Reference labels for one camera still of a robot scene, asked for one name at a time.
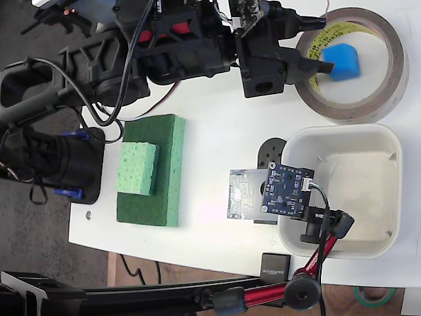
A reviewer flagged red articulated camera holder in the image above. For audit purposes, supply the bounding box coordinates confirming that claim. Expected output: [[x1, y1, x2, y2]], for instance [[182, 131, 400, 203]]
[[210, 203, 356, 312]]

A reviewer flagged large brown tape roll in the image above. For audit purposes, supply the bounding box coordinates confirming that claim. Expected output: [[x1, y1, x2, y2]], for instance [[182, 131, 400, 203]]
[[291, 7, 410, 126]]

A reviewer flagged small black box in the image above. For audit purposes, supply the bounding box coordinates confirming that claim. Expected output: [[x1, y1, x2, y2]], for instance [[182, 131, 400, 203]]
[[260, 252, 292, 281]]

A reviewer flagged white square plastic container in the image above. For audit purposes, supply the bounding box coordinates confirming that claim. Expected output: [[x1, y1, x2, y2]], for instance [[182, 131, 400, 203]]
[[277, 123, 404, 260]]

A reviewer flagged blue camera circuit board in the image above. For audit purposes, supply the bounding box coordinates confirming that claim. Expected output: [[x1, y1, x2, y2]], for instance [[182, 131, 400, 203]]
[[260, 161, 315, 219]]

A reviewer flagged black round servo horn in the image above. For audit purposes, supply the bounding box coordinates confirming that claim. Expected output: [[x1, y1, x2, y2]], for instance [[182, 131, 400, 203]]
[[256, 137, 287, 171]]

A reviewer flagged grey blue stand base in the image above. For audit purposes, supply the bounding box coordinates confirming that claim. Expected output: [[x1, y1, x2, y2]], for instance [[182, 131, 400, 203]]
[[74, 0, 118, 34]]

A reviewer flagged green tape roll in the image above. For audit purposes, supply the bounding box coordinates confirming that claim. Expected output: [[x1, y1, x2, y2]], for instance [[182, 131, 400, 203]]
[[353, 286, 396, 305]]

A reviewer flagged black cable under table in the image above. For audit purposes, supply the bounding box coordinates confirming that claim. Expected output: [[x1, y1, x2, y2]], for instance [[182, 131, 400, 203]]
[[120, 253, 162, 286]]

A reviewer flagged large green sponge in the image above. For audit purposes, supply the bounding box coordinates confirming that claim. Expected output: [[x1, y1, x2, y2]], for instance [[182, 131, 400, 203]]
[[116, 113, 187, 228]]

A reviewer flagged silver circuit board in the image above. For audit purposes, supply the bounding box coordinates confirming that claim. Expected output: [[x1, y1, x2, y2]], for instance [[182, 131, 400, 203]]
[[226, 168, 268, 221]]

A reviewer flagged black looping arm cable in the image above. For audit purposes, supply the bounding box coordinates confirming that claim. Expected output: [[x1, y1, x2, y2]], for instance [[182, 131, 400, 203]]
[[24, 0, 156, 128]]

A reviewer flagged black camera board cable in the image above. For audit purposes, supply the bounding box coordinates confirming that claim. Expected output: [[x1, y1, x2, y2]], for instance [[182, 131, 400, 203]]
[[309, 183, 332, 316]]

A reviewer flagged black six-joint robot arm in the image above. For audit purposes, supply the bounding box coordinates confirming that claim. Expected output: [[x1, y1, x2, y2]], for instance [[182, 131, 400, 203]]
[[0, 0, 239, 204]]

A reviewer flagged black clamp bar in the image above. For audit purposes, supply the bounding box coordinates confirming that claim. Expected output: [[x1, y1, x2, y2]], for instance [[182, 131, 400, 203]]
[[0, 269, 264, 316]]

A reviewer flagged gripper camera circuit board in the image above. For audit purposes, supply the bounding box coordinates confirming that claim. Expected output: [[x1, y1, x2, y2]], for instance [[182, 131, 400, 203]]
[[229, 0, 281, 31]]

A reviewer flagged blue cube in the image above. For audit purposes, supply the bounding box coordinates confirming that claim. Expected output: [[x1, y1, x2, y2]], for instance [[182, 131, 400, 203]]
[[321, 43, 362, 83]]

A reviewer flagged small light green sponge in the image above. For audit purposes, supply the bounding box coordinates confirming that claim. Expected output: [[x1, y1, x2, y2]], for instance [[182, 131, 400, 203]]
[[116, 142, 161, 197]]

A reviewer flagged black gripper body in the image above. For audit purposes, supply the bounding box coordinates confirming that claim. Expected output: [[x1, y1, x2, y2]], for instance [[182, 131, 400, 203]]
[[234, 9, 299, 99]]

